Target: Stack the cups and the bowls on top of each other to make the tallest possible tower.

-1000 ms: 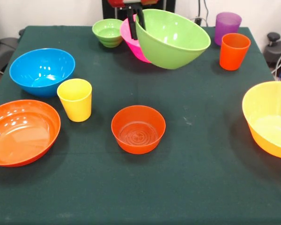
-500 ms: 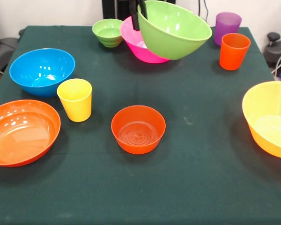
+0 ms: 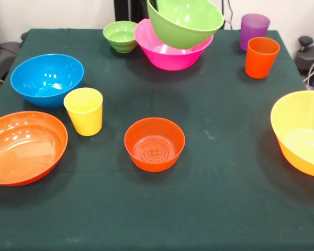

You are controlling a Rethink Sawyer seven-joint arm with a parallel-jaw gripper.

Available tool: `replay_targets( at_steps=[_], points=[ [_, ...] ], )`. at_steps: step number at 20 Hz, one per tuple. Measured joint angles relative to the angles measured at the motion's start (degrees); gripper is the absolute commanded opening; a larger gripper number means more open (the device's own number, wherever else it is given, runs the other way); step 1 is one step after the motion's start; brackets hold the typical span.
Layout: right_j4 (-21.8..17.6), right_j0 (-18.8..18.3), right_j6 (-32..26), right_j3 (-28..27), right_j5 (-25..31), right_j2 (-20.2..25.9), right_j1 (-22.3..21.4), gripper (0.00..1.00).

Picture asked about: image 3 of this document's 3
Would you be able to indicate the small orange bowl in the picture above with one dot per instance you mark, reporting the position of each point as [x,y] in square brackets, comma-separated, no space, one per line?
[154,162]

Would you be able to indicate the small green ribbed bowl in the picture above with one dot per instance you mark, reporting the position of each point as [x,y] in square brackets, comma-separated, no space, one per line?
[120,35]

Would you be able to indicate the large green bowl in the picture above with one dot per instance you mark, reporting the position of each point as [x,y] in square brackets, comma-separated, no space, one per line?
[183,28]

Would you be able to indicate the large yellow-orange bowl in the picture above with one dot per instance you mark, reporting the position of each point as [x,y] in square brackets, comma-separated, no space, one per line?
[298,115]

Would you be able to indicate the large pink bowl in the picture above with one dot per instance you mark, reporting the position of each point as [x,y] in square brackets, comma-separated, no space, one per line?
[167,60]

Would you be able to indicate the yellow cup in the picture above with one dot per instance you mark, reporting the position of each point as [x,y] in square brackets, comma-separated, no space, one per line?
[85,117]

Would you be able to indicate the dark green tablecloth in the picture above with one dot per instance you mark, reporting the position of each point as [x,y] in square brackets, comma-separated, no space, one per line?
[146,209]

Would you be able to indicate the black power adapter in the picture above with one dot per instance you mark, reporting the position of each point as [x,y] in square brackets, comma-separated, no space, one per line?
[223,27]

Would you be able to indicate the blue bowl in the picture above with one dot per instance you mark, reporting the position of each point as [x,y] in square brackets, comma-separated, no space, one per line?
[47,78]

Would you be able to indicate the orange cup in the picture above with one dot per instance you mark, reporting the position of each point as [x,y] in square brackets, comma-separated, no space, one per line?
[261,60]

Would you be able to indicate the wide shallow orange bowl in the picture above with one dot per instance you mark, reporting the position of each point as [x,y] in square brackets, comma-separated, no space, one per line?
[23,149]

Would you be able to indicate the purple cup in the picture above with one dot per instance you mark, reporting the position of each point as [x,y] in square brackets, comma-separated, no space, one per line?
[253,28]

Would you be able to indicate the small black knob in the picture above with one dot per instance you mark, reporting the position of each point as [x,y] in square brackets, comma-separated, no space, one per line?
[24,36]

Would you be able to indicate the black rounded base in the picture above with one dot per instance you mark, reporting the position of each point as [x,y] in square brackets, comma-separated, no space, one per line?
[303,60]

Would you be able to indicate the dark grey chair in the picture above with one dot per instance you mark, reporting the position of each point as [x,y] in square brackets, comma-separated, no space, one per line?
[2,60]

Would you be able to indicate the black clamp knob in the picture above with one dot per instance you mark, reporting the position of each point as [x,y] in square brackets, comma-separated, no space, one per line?
[305,40]

